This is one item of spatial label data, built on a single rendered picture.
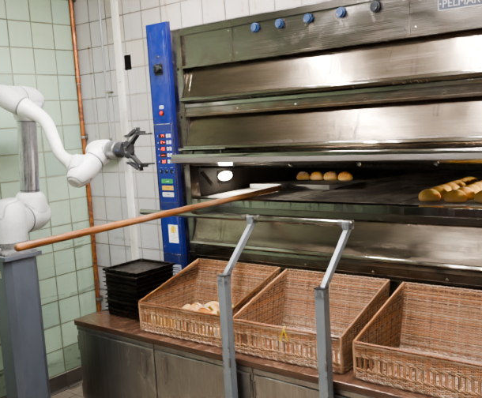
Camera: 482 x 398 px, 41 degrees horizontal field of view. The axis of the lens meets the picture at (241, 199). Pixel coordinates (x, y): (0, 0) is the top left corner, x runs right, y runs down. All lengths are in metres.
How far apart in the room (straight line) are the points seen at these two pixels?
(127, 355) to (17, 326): 0.56
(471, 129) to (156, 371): 1.82
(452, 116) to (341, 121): 0.51
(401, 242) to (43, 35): 2.44
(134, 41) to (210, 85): 0.63
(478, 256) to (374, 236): 0.47
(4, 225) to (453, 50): 2.22
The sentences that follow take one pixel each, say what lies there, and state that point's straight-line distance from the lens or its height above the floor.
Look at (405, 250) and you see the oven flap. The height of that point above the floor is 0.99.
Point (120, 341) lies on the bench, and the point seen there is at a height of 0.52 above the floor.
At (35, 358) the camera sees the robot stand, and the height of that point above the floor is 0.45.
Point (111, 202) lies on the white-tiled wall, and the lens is 4.07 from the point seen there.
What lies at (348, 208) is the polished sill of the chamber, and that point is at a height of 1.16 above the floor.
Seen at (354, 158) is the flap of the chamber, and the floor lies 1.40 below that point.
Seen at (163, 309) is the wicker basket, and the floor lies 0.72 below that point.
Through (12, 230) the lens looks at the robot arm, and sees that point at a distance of 3.37.
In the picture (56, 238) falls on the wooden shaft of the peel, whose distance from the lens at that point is 2.53.
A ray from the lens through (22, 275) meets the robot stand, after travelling 3.40.
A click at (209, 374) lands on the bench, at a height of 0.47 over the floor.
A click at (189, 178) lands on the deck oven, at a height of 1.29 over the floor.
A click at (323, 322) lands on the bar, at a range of 2.45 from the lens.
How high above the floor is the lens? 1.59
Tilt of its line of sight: 7 degrees down
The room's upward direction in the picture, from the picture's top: 4 degrees counter-clockwise
